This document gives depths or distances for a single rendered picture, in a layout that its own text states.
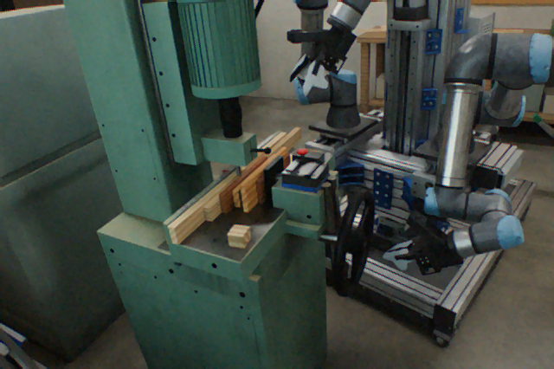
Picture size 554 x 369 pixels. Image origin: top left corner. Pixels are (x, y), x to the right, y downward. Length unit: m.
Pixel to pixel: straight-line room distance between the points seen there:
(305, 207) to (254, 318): 0.32
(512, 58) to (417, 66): 0.60
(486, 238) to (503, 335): 1.04
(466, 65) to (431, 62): 0.61
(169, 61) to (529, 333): 1.81
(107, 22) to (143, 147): 0.33
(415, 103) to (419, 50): 0.21
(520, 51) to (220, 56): 0.71
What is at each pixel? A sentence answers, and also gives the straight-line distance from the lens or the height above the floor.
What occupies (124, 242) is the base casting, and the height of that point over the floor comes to 0.79.
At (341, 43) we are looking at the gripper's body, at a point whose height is 1.27.
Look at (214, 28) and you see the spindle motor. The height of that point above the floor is 1.36.
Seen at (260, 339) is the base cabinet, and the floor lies 0.58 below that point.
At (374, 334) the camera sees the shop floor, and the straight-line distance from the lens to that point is 1.95.
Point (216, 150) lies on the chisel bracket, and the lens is 1.11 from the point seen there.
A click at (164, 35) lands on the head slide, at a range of 1.05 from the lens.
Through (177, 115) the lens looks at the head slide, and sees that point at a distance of 1.10.
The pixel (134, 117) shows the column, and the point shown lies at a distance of 1.15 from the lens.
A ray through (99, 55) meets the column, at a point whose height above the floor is 1.31.
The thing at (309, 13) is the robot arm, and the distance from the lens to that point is 1.59.
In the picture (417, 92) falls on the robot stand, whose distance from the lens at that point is 1.70.
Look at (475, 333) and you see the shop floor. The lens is 2.04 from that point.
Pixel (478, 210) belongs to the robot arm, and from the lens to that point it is 1.15.
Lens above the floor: 1.48
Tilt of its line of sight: 29 degrees down
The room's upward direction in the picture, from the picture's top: 5 degrees counter-clockwise
